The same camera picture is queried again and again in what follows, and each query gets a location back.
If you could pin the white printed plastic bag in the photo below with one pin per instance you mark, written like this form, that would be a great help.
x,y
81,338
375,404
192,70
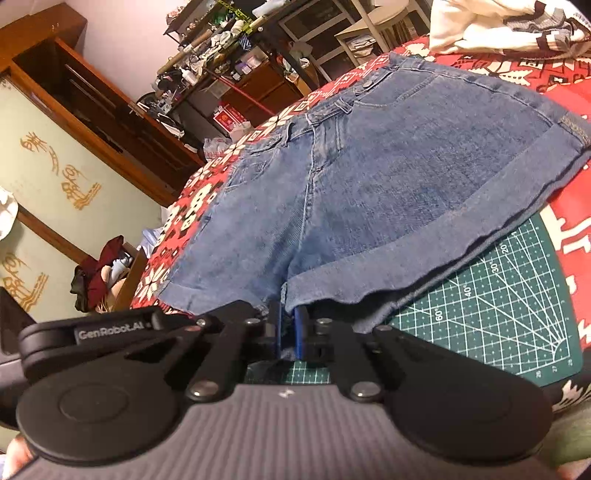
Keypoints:
x,y
214,145

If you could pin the red cardboard box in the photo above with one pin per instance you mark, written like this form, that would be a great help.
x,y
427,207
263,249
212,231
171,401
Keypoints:
x,y
231,119

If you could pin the person's left forearm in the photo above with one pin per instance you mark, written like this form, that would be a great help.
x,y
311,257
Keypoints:
x,y
14,457

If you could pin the pale door with gold calligraphy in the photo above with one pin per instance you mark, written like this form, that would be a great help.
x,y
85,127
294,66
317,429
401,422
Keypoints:
x,y
60,194

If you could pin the dark red cloth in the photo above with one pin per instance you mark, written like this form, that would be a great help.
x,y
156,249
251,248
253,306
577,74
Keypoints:
x,y
108,251

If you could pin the red patterned blanket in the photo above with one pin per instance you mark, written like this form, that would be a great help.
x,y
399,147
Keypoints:
x,y
572,221

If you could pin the cream knitted sweater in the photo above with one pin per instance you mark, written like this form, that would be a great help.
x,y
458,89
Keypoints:
x,y
480,23

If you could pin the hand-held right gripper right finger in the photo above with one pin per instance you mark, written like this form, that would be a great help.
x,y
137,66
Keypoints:
x,y
300,332

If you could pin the blue denim shorts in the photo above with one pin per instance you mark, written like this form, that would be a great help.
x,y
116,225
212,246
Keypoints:
x,y
392,184

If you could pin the green cutting mat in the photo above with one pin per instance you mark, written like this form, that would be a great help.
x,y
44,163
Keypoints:
x,y
485,300

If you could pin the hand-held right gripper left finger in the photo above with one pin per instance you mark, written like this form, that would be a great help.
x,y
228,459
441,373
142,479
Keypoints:
x,y
278,332

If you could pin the red broom stick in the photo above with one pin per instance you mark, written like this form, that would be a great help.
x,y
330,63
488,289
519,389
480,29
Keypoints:
x,y
244,92

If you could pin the white printed cloth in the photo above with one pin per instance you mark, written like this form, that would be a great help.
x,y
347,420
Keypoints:
x,y
5,212

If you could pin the cluttered wooden desk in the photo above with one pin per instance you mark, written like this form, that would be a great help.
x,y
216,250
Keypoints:
x,y
210,69

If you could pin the brown wooden wardrobe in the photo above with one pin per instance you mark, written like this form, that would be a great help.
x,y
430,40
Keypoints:
x,y
92,101

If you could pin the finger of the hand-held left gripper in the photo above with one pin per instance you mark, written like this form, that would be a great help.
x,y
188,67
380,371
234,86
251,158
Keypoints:
x,y
235,308

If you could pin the beige plastic chair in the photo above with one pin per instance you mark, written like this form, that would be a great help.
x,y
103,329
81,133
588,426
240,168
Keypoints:
x,y
364,28

